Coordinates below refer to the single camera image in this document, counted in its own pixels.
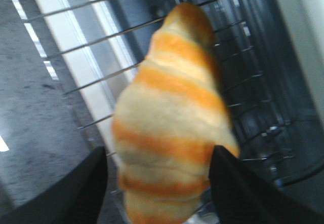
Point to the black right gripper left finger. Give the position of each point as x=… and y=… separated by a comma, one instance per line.
x=76, y=198

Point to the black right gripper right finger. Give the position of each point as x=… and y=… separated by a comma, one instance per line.
x=241, y=196

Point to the striped croissant bread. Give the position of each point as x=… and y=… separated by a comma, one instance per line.
x=168, y=120

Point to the toaster oven glass door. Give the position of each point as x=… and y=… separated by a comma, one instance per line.
x=47, y=131

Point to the white Toshiba toaster oven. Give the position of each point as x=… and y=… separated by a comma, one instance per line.
x=278, y=82

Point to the chrome wire oven rack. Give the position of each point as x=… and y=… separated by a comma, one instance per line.
x=165, y=82

